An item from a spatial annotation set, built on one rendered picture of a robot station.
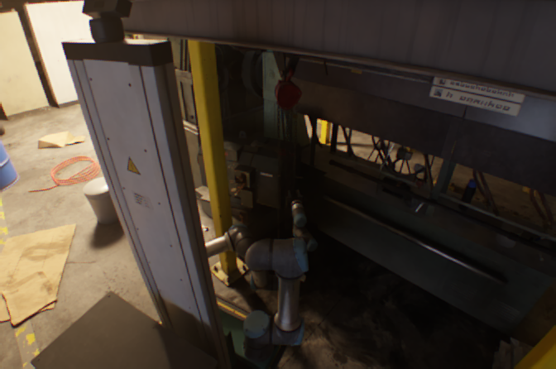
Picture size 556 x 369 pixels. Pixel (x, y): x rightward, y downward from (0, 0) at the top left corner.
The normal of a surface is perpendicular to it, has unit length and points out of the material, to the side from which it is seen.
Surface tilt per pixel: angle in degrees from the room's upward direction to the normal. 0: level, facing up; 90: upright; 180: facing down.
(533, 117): 78
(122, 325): 0
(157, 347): 0
